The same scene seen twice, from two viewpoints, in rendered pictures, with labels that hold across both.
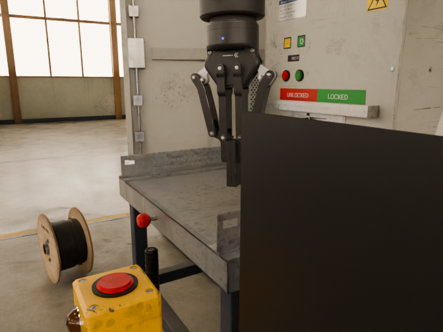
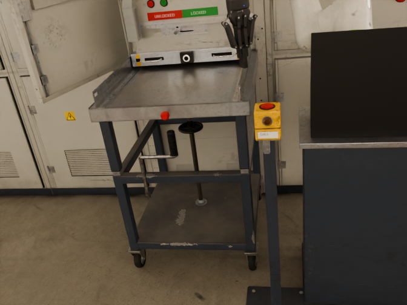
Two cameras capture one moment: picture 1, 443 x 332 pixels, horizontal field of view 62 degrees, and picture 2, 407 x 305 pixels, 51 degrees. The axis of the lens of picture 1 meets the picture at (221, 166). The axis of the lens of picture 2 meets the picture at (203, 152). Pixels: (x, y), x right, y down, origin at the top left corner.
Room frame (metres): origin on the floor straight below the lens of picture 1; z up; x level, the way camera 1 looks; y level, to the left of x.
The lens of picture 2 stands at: (-0.31, 1.17, 1.41)
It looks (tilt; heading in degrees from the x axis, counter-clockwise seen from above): 28 degrees down; 313
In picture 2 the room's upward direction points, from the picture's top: 7 degrees counter-clockwise
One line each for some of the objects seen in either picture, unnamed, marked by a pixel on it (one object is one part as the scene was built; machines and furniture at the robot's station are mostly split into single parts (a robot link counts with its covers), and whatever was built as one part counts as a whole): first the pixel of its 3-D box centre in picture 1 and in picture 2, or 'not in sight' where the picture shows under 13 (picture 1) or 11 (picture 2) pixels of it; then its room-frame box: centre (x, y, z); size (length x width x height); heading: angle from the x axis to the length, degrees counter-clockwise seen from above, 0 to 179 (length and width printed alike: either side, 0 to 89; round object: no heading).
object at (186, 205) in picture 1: (273, 194); (184, 81); (0.97, -0.14, 0.82); 0.68 x 0.62 x 0.06; 121
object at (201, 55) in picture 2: not in sight; (188, 55); (1.05, -0.28, 0.90); 0.54 x 0.05 x 0.06; 31
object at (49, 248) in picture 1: (64, 244); not in sight; (2.00, 0.92, 0.20); 0.40 x 0.22 x 0.40; 40
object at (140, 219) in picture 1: (147, 219); (165, 114); (0.78, 0.17, 0.82); 0.04 x 0.03 x 0.03; 121
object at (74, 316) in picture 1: (72, 322); (267, 121); (0.35, 0.16, 0.87); 0.03 x 0.01 x 0.03; 31
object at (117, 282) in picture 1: (115, 286); (267, 107); (0.37, 0.12, 0.90); 0.04 x 0.04 x 0.02
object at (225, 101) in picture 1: (225, 103); (237, 32); (0.56, -0.01, 1.09); 0.04 x 0.01 x 0.11; 158
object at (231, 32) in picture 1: (233, 55); (238, 10); (0.55, -0.02, 1.16); 0.08 x 0.07 x 0.09; 68
